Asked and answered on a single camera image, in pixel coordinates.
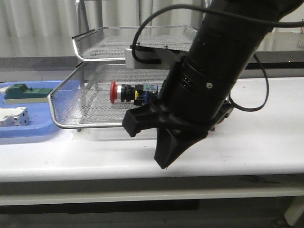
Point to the green terminal block module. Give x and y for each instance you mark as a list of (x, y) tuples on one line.
[(22, 94)]

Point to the grey metal rack frame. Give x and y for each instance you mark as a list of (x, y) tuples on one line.
[(83, 23)]

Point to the white table leg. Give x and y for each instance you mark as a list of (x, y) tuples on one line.
[(294, 211)]

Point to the white circuit breaker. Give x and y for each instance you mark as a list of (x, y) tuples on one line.
[(18, 116)]

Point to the silver mesh top tray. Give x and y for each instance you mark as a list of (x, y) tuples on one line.
[(109, 43)]

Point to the red emergency stop button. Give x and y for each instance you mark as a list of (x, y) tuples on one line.
[(139, 94)]

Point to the blue plastic tray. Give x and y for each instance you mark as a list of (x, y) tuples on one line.
[(38, 125)]

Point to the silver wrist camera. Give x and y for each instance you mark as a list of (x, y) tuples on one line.
[(158, 58)]

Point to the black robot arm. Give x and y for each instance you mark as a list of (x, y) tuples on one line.
[(231, 32)]

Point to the silver mesh tray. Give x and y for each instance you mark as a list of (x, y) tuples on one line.
[(109, 43), (83, 99)]

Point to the dark granite counter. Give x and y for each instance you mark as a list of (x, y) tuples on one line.
[(57, 53)]

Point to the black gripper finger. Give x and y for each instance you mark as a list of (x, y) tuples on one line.
[(175, 136), (153, 115)]

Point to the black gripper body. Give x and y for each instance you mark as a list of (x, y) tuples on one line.
[(193, 94)]

